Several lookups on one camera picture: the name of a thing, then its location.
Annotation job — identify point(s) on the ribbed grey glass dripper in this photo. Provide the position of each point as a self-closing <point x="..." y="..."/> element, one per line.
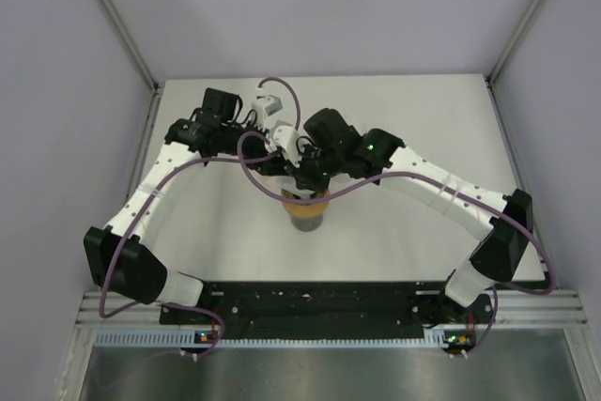
<point x="305" y="196"/>

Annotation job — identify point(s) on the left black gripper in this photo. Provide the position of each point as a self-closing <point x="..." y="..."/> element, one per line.
<point x="273" y="165"/>

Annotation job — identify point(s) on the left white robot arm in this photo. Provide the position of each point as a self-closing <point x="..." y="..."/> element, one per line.
<point x="120" y="254"/>

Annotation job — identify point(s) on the right aluminium frame post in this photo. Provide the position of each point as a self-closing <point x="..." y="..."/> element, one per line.
<point x="520" y="31"/>

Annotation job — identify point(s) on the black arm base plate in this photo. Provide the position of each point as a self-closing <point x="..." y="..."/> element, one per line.
<point x="329" y="310"/>

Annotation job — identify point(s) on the aluminium frame post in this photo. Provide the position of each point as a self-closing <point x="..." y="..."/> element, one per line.
<point x="520" y="31"/>
<point x="127" y="43"/>

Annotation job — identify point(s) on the left aluminium frame post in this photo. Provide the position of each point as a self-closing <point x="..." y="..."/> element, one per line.
<point x="127" y="43"/>

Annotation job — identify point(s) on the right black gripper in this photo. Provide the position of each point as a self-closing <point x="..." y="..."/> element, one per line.
<point x="302" y="180"/>

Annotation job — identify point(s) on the grey glass carafe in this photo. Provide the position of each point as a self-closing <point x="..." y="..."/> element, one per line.
<point x="307" y="224"/>

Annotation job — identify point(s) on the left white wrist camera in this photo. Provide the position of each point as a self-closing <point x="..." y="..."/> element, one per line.
<point x="265" y="106"/>

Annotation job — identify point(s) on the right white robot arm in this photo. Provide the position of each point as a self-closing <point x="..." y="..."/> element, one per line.
<point x="501" y="223"/>

